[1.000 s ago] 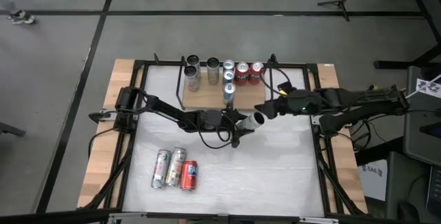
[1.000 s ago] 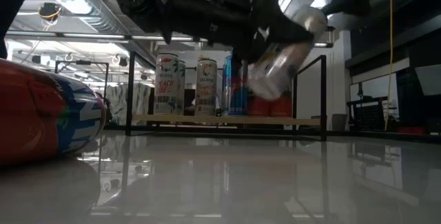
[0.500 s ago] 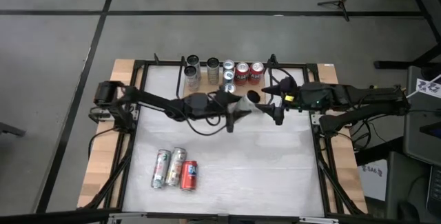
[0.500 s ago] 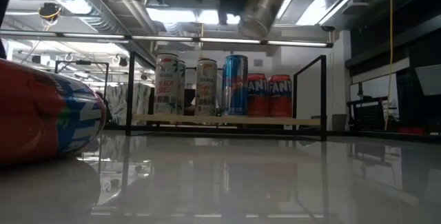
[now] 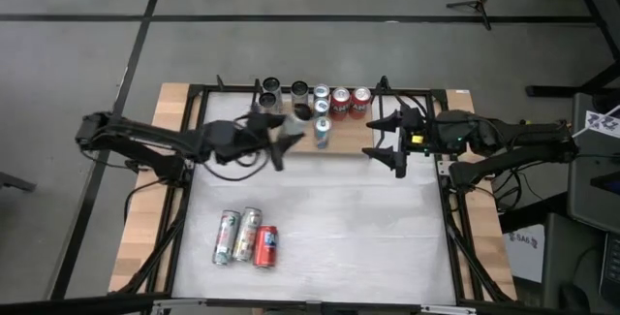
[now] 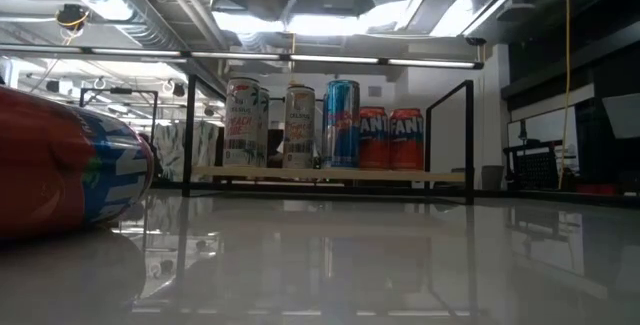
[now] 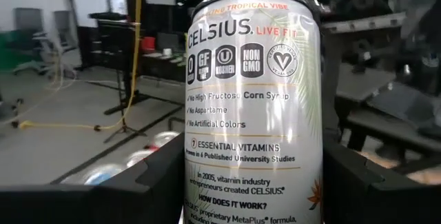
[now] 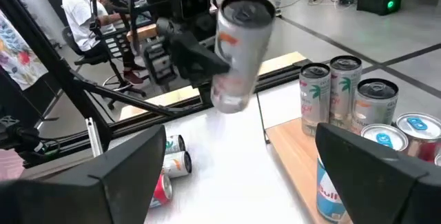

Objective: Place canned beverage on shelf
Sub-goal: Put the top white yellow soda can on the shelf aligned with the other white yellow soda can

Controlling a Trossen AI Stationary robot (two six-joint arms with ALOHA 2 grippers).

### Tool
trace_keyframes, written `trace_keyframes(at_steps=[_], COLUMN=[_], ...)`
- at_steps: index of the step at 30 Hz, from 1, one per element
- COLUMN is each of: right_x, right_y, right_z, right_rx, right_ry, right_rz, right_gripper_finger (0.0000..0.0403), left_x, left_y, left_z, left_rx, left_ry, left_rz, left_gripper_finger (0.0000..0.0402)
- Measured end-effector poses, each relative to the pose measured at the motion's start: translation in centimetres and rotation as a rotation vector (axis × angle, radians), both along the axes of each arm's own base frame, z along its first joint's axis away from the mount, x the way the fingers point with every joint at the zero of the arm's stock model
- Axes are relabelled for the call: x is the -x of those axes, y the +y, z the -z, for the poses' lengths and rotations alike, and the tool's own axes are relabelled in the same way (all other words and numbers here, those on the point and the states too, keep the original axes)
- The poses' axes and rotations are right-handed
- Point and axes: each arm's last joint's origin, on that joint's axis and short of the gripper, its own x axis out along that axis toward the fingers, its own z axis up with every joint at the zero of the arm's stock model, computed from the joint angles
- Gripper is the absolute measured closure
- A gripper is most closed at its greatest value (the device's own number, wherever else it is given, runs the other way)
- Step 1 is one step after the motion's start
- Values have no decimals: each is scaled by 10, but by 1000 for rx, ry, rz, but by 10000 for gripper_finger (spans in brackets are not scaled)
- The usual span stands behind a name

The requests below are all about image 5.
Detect black laptop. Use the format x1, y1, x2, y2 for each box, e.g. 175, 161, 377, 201
598, 231, 620, 306

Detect black computer mouse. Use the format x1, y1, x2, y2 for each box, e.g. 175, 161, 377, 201
558, 281, 591, 314

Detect wooden shelf black wire legs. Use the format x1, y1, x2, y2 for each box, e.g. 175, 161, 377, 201
246, 79, 387, 160

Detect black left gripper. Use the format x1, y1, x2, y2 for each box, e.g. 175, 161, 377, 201
205, 110, 307, 172

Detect black aluminium table frame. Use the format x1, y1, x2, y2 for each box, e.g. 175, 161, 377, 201
110, 75, 519, 315

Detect white paper tag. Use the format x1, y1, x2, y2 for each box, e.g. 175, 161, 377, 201
584, 109, 620, 141

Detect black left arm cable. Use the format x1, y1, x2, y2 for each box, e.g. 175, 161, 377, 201
201, 152, 272, 182

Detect grey desk top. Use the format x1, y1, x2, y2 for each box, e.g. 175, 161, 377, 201
565, 91, 620, 235
541, 211, 620, 315

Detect white cardboard box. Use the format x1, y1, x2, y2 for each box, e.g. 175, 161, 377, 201
502, 224, 547, 283

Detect red Fanta can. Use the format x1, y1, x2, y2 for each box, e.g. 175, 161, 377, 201
329, 85, 352, 122
350, 85, 373, 120
252, 225, 280, 269

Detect silver Celsius can green print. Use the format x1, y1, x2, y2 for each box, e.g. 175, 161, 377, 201
211, 209, 242, 267

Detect white cable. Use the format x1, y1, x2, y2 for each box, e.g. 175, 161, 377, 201
572, 105, 620, 138

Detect grey chair leg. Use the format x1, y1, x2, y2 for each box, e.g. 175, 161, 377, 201
0, 171, 38, 194

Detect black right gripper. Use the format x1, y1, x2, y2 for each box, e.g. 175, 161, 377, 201
360, 105, 441, 179

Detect black desk frame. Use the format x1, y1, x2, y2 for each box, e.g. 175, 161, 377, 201
525, 0, 620, 98

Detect silver Celsius can orange print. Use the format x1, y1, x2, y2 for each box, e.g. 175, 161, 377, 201
232, 206, 264, 263

